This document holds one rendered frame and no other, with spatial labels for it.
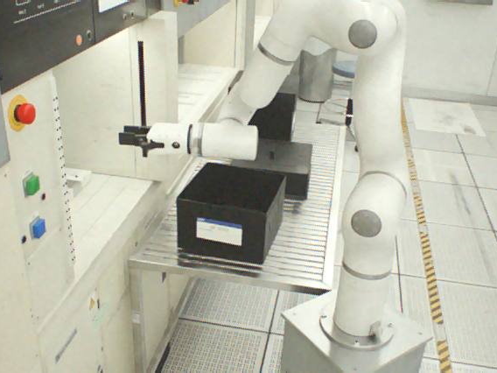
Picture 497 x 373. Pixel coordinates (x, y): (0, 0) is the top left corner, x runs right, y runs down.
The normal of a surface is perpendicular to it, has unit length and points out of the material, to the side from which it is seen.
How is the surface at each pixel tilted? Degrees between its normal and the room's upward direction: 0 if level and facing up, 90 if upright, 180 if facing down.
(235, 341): 0
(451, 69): 90
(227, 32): 90
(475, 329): 0
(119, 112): 90
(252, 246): 90
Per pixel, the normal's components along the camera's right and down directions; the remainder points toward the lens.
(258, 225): -0.27, 0.43
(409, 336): 0.04, -0.89
